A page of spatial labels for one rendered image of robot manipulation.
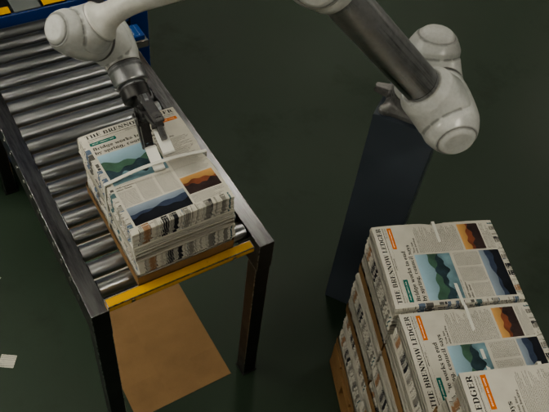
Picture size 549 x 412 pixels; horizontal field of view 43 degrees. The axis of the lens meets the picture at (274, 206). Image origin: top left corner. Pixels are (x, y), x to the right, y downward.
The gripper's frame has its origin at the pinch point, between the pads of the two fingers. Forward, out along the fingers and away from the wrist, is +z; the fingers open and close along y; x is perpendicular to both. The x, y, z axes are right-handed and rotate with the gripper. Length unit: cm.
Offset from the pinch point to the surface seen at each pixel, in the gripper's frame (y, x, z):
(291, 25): 172, -151, -93
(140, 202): 3.8, 8.8, 7.9
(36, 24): 77, 2, -81
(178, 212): 0.2, 1.7, 14.1
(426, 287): 0, -55, 57
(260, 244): 19.1, -22.0, 27.9
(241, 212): 24.8, -22.6, 16.9
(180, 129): 12.1, -11.2, -9.3
